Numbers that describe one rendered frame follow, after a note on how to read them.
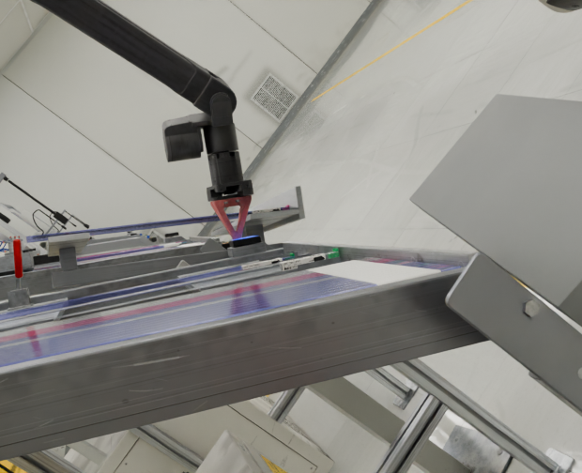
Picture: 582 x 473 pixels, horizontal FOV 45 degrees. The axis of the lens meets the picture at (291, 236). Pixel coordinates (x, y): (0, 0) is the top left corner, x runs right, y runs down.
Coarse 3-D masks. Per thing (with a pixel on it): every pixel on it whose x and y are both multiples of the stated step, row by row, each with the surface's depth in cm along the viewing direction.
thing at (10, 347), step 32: (224, 288) 77; (256, 288) 72; (288, 288) 67; (320, 288) 63; (352, 288) 60; (64, 320) 74; (96, 320) 69; (128, 320) 65; (160, 320) 61; (192, 320) 58; (0, 352) 59; (32, 352) 56; (64, 352) 54
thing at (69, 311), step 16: (336, 256) 94; (240, 272) 91; (256, 272) 92; (272, 272) 92; (160, 288) 89; (176, 288) 89; (192, 288) 90; (80, 304) 87; (96, 304) 87; (112, 304) 87; (0, 320) 85; (16, 320) 84; (32, 320) 85
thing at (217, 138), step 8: (200, 128) 122; (208, 128) 122; (216, 128) 122; (224, 128) 122; (232, 128) 123; (200, 136) 122; (208, 136) 123; (216, 136) 122; (224, 136) 122; (232, 136) 123; (200, 144) 122; (208, 144) 123; (216, 144) 122; (224, 144) 122; (232, 144) 123; (208, 152) 123; (216, 152) 123
